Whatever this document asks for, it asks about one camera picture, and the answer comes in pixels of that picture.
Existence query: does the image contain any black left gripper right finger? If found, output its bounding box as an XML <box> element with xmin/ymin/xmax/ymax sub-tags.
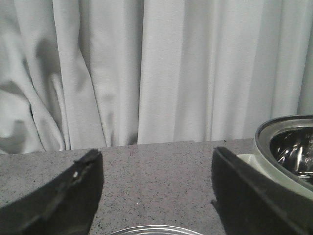
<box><xmin>211</xmin><ymin>147</ymin><xmax>313</xmax><ymax>235</ymax></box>

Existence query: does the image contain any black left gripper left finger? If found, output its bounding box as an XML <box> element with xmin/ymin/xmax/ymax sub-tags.
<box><xmin>0</xmin><ymin>149</ymin><xmax>104</xmax><ymax>235</ymax></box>

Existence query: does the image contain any glass pot lid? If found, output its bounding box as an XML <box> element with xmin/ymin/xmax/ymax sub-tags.
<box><xmin>111</xmin><ymin>225</ymin><xmax>201</xmax><ymax>235</ymax></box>

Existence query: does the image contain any pale green electric cooking pot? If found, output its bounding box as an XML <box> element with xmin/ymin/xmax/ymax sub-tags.
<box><xmin>238</xmin><ymin>115</ymin><xmax>313</xmax><ymax>199</ymax></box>

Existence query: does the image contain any white pleated curtain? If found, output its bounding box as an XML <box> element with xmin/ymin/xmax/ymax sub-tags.
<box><xmin>0</xmin><ymin>0</ymin><xmax>313</xmax><ymax>154</ymax></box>

